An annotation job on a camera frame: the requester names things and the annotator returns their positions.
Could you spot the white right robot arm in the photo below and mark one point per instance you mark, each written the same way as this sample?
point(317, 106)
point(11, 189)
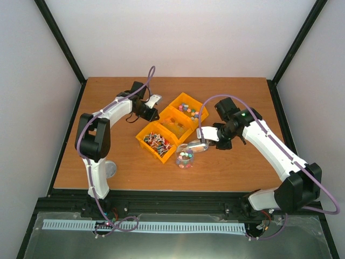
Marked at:
point(298, 178)

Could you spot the light blue slotted cable duct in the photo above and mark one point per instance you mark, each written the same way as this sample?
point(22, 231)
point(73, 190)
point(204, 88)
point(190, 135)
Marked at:
point(148, 227)

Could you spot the silver metal scoop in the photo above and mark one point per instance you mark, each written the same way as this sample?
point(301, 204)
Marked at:
point(197, 146)

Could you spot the black aluminium frame rail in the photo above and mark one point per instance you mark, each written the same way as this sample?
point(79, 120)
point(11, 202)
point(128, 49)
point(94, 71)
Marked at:
point(122, 203)

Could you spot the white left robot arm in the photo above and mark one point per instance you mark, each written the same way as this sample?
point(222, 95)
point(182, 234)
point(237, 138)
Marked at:
point(93, 139)

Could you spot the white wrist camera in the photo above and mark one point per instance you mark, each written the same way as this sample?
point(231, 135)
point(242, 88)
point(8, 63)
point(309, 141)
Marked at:
point(153, 100)
point(207, 133)

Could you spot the yellow bin with popsicle candies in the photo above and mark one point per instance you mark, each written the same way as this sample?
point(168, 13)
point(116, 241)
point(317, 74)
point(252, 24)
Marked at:
point(176, 123)

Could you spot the round clear cup lid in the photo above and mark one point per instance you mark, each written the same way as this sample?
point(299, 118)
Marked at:
point(111, 169)

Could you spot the yellow bin with star candies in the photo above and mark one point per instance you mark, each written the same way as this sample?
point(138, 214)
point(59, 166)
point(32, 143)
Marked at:
point(190, 108)

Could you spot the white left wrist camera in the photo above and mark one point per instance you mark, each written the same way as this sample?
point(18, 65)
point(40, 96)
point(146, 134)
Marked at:
point(153, 100)

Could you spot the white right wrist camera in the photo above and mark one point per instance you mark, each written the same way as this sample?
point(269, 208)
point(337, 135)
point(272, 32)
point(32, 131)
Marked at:
point(207, 133)

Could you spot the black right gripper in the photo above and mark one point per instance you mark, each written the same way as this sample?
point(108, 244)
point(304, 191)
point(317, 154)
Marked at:
point(227, 145)

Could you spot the clear plastic cup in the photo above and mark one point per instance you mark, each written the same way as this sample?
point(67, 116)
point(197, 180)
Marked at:
point(184, 156)

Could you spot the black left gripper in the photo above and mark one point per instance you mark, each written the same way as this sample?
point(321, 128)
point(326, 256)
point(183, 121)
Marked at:
point(150, 117)

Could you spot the yellow bin with lollipops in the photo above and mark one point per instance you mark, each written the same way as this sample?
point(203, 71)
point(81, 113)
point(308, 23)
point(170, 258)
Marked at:
point(158, 141)

